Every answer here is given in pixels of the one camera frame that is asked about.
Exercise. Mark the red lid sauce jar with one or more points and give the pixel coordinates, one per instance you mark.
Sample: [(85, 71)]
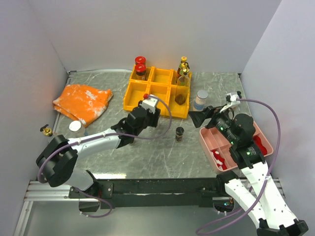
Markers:
[(140, 71), (140, 60)]

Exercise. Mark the red lid sauce jar front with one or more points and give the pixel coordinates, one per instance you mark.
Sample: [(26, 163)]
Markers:
[(140, 71)]

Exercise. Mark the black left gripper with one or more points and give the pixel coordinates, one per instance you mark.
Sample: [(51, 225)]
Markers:
[(154, 117)]

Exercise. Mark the red lid sauce jar back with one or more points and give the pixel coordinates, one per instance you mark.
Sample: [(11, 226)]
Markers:
[(140, 60)]

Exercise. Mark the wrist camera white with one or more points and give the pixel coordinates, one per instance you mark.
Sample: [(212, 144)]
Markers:
[(232, 101), (150, 103)]

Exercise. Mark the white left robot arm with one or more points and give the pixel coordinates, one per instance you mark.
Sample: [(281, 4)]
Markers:
[(61, 168)]

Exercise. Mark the yellow bin front right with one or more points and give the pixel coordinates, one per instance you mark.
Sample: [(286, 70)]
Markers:
[(178, 111)]

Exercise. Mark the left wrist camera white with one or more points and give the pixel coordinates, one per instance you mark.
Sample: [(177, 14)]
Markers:
[(150, 103)]

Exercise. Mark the orange white cloth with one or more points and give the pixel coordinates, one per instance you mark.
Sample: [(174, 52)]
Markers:
[(82, 103)]

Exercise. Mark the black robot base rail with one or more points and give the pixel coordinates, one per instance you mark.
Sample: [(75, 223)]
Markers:
[(166, 192)]

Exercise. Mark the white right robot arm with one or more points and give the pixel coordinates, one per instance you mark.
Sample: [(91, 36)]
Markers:
[(266, 206)]

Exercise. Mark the red santa toy front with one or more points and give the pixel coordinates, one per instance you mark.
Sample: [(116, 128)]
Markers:
[(220, 162)]

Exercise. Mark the white peppercorn jar silver lid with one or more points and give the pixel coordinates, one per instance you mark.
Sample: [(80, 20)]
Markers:
[(200, 100)]

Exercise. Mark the glass oil bottle gold spout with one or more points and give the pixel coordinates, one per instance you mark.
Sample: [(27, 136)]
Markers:
[(181, 92)]

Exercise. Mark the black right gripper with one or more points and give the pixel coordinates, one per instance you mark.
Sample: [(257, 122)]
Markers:
[(199, 117)]

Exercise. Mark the silver cap spice bottle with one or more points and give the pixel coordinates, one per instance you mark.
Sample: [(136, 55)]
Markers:
[(77, 128)]

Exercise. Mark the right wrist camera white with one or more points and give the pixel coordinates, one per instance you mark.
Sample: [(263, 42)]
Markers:
[(232, 101)]

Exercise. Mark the red santa toy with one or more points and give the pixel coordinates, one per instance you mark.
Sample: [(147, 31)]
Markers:
[(220, 162), (258, 142)]

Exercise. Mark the chili sauce bottle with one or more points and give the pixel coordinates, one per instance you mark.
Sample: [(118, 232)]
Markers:
[(184, 62), (179, 71)]

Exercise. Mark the yellow bin back left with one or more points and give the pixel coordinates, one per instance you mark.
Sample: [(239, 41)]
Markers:
[(149, 70)]

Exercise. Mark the red santa toy back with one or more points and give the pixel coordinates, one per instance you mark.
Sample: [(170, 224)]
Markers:
[(258, 142)]

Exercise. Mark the pink divided organizer tray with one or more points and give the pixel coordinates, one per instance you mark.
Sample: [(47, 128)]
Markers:
[(212, 139)]

